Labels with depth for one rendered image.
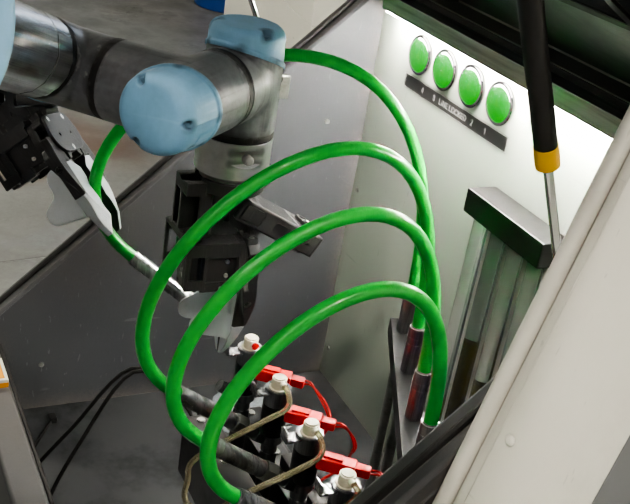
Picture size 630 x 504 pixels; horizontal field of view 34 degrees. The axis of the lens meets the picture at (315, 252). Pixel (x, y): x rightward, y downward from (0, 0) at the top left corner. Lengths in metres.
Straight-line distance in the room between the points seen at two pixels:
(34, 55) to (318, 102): 0.62
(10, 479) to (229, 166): 0.43
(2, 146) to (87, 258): 0.28
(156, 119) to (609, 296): 0.39
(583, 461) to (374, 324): 0.76
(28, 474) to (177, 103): 0.51
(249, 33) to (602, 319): 0.42
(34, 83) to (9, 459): 0.48
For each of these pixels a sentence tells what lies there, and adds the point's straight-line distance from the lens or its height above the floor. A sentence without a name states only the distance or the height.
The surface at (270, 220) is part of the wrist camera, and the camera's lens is 1.04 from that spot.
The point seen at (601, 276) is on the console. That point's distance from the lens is 0.74.
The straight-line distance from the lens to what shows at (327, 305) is 0.83.
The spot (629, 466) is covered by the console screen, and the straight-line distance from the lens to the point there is 0.71.
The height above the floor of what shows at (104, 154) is 1.28.
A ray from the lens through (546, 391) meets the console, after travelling 0.77.
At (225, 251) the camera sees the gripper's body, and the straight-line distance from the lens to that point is 1.02.
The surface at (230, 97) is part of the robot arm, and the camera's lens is 0.90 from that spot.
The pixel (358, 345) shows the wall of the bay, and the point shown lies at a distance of 1.50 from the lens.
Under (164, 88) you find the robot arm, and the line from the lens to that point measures 0.85.
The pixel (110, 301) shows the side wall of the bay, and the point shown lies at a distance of 1.42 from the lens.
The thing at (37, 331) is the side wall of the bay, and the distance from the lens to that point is 1.42.
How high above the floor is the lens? 1.70
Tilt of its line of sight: 26 degrees down
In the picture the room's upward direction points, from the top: 10 degrees clockwise
